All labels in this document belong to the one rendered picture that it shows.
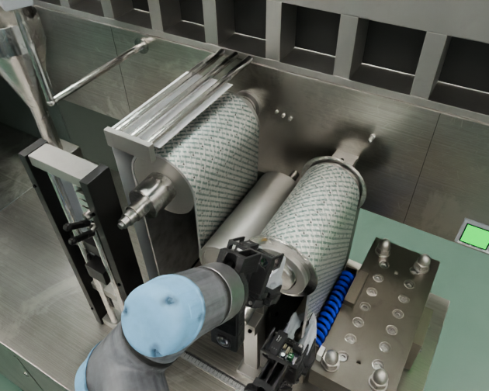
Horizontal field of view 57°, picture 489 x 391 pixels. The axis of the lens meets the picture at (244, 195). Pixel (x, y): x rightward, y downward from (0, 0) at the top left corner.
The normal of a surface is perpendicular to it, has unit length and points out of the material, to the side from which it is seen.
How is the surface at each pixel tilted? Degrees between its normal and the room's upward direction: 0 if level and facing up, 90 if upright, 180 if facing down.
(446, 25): 90
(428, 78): 90
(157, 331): 50
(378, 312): 0
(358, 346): 0
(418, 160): 90
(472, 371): 0
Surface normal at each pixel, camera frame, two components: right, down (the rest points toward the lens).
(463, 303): -0.02, -0.72
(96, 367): -0.67, -0.27
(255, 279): -0.40, 0.00
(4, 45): 0.20, 0.68
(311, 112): -0.50, 0.61
